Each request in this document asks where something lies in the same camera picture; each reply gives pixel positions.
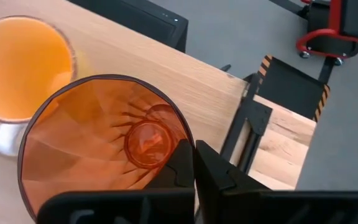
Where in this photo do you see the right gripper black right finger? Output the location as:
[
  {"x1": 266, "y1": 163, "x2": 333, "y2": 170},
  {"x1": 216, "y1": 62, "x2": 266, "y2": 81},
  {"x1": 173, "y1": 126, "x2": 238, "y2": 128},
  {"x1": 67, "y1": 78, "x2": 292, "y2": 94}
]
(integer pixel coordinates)
[{"x1": 195, "y1": 139, "x2": 358, "y2": 224}]

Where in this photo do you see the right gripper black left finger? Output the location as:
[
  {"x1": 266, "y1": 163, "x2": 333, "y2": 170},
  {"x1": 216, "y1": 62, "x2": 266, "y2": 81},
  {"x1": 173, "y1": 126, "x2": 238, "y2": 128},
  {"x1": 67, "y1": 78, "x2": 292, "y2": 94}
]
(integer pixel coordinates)
[{"x1": 37, "y1": 138, "x2": 196, "y2": 224}]

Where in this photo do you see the red faceted plastic tumbler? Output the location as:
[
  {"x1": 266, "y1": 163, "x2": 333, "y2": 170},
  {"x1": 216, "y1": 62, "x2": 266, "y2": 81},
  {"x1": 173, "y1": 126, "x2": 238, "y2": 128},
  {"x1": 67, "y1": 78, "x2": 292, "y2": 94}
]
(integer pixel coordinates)
[{"x1": 17, "y1": 73, "x2": 196, "y2": 222}]

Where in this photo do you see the white mug yellow inside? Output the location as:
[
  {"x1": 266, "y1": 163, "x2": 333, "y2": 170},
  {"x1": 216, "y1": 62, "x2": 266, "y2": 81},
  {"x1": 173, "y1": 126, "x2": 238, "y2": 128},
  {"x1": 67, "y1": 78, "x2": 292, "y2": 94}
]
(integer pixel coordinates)
[{"x1": 0, "y1": 15, "x2": 90, "y2": 160}]

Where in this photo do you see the black orange hazard striped edging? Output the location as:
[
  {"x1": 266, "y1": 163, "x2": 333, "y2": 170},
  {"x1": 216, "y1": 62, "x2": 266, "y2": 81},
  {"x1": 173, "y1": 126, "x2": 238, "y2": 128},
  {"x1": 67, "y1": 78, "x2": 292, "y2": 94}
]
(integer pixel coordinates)
[{"x1": 256, "y1": 54, "x2": 331, "y2": 123}]

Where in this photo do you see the black computer tower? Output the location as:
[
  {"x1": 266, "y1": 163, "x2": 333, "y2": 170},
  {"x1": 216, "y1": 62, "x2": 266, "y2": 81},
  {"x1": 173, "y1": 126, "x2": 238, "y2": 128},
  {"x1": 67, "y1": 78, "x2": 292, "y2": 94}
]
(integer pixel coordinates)
[{"x1": 67, "y1": 0, "x2": 190, "y2": 54}]

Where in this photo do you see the red black rolling stool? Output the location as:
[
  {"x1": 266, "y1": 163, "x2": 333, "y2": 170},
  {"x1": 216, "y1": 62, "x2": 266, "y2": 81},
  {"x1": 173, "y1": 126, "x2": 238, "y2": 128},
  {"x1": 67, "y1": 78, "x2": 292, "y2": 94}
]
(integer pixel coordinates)
[{"x1": 295, "y1": 0, "x2": 358, "y2": 67}]

